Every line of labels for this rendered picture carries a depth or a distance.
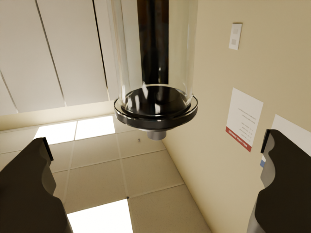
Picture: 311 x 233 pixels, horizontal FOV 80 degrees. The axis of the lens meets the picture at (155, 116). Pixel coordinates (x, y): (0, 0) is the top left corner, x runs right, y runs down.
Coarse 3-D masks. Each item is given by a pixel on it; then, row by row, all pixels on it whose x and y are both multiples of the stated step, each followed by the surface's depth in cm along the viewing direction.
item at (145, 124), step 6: (192, 114) 22; (120, 120) 22; (126, 120) 21; (132, 120) 20; (174, 120) 20; (180, 120) 20; (186, 120) 21; (138, 126) 20; (144, 126) 20; (150, 126) 20; (156, 126) 20; (162, 126) 20; (168, 126) 20
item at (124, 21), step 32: (128, 0) 16; (160, 0) 15; (192, 0) 17; (128, 32) 17; (160, 32) 16; (192, 32) 18; (128, 64) 18; (160, 64) 18; (192, 64) 20; (128, 96) 20; (160, 96) 19; (192, 96) 25; (160, 128) 20
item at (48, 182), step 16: (32, 144) 10; (48, 144) 12; (16, 160) 9; (32, 160) 9; (48, 160) 11; (0, 176) 8; (16, 176) 8; (32, 176) 8; (48, 176) 9; (0, 192) 7; (16, 192) 7; (32, 192) 7; (48, 192) 8; (0, 208) 7; (16, 208) 7; (32, 208) 7; (48, 208) 7; (0, 224) 6; (16, 224) 6; (32, 224) 6; (48, 224) 6; (64, 224) 6
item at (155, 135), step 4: (136, 128) 23; (172, 128) 23; (148, 132) 26; (152, 132) 25; (156, 132) 25; (160, 132) 25; (164, 132) 26; (148, 136) 26; (152, 136) 26; (156, 136) 25; (160, 136) 26; (164, 136) 26; (156, 140) 26
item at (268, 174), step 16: (272, 144) 10; (288, 144) 9; (272, 160) 8; (288, 160) 8; (304, 160) 8; (272, 176) 8; (288, 176) 8; (304, 176) 8; (272, 192) 7; (288, 192) 7; (304, 192) 7; (256, 208) 6; (272, 208) 6; (288, 208) 6; (304, 208) 6; (256, 224) 6; (272, 224) 6; (288, 224) 6; (304, 224) 6
